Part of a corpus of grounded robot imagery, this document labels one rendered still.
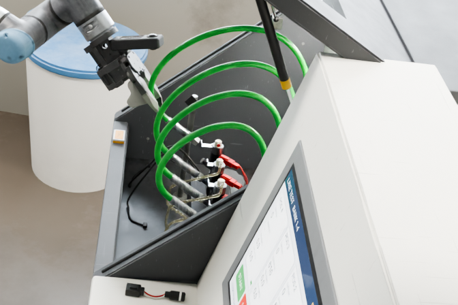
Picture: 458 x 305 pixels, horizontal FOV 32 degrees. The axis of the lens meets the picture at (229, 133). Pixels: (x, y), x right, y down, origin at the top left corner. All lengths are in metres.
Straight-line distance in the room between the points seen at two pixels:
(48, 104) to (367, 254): 2.45
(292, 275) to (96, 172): 2.35
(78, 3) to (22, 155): 2.02
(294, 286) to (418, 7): 0.87
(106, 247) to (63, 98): 1.51
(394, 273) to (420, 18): 0.94
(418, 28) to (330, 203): 0.69
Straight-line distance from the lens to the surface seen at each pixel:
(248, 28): 1.80
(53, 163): 3.51
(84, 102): 3.28
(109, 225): 1.91
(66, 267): 3.20
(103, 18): 1.84
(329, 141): 1.25
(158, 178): 1.70
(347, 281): 1.07
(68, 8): 1.85
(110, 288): 1.71
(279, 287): 1.27
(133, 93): 1.85
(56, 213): 3.45
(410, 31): 1.75
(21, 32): 1.79
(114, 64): 1.84
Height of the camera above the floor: 2.16
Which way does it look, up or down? 32 degrees down
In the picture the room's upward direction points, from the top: 10 degrees clockwise
